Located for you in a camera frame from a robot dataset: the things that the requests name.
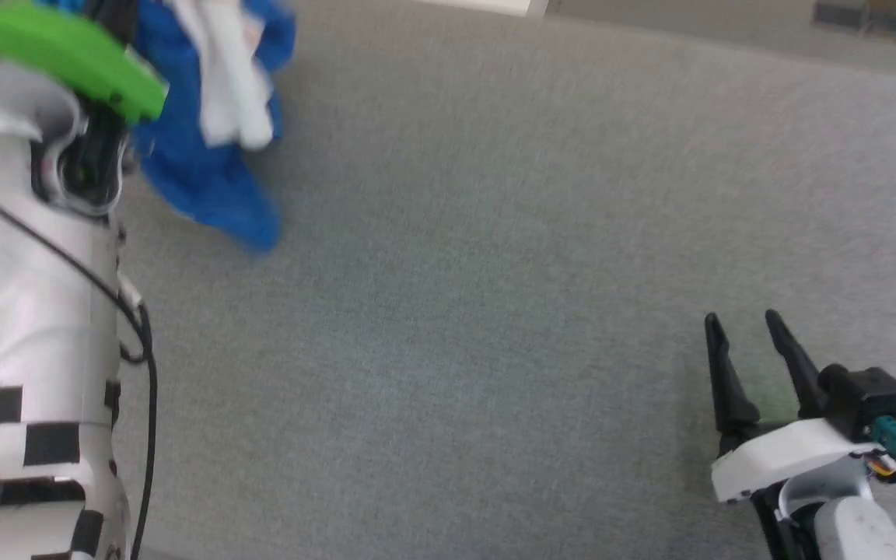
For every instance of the blue and white garment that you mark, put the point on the blue and white garment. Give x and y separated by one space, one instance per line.
199 179

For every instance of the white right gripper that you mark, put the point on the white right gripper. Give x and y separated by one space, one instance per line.
782 455

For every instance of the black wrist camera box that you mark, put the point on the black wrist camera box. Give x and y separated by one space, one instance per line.
868 400

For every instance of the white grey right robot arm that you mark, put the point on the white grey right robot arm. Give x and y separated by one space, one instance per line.
852 521

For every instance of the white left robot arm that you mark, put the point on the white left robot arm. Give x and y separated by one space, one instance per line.
28 311

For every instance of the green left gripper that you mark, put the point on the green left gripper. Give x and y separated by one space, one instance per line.
51 47

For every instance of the white board edge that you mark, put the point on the white board edge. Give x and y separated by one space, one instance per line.
487 6

